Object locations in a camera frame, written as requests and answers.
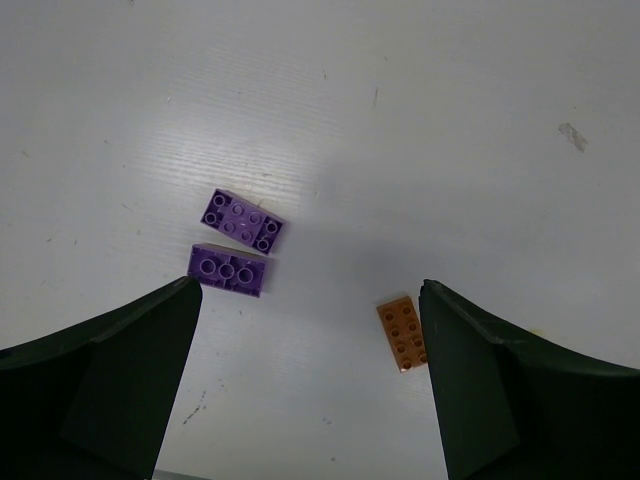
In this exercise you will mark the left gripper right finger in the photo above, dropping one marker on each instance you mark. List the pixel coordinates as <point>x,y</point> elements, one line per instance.
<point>513,405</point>

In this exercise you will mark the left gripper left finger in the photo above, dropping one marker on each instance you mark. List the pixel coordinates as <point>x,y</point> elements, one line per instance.
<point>93,400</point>

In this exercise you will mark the orange lego brick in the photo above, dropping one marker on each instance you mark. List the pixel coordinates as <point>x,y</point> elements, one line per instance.
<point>402,327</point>

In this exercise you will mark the purple lego brick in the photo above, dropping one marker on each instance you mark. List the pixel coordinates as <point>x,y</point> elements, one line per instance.
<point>228,269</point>

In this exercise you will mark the purple lego brick studs up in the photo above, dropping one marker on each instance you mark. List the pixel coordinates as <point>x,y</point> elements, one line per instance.
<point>240,220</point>

